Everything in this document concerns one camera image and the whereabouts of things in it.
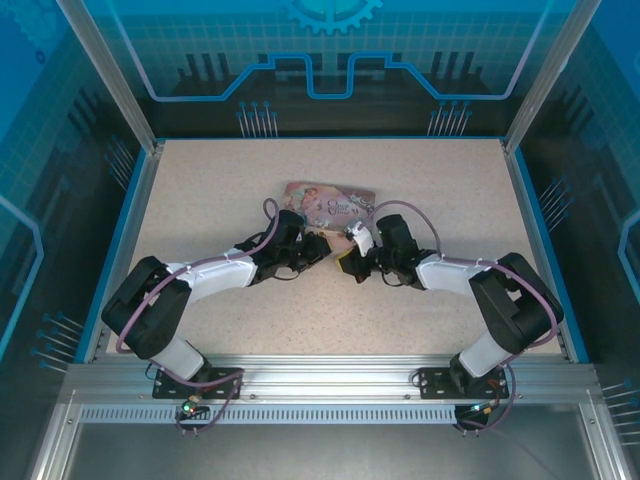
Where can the pink printed tin box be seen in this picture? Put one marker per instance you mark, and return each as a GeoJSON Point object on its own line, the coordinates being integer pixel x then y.
{"type": "Point", "coordinates": [325, 200]}

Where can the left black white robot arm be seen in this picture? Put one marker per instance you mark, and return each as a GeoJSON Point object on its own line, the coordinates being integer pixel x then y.
{"type": "Point", "coordinates": [150, 310]}

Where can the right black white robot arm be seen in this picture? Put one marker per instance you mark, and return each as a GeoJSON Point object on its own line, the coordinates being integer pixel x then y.
{"type": "Point", "coordinates": [505, 310]}

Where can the small green LED connector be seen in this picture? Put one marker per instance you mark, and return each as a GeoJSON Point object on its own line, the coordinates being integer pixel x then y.
{"type": "Point", "coordinates": [482, 409]}
{"type": "Point", "coordinates": [189, 406]}

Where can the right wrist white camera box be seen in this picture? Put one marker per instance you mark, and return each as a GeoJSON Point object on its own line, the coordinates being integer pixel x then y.
{"type": "Point", "coordinates": [361, 239]}

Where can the aluminium mounting rail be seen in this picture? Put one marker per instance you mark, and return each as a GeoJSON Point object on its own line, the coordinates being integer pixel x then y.
{"type": "Point", "coordinates": [325, 375]}

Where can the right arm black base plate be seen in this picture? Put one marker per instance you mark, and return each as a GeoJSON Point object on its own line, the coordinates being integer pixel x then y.
{"type": "Point", "coordinates": [435, 382]}

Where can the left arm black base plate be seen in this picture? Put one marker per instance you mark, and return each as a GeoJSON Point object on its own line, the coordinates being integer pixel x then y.
{"type": "Point", "coordinates": [170, 387]}

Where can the right aluminium frame post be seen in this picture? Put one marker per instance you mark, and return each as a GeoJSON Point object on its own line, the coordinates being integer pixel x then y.
{"type": "Point", "coordinates": [550, 75]}

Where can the aluminium frame post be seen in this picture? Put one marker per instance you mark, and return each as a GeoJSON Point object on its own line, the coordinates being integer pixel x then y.
{"type": "Point", "coordinates": [110, 75]}
{"type": "Point", "coordinates": [550, 75]}

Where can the left aluminium frame post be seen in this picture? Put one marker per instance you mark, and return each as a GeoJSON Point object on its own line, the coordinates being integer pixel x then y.
{"type": "Point", "coordinates": [110, 75]}

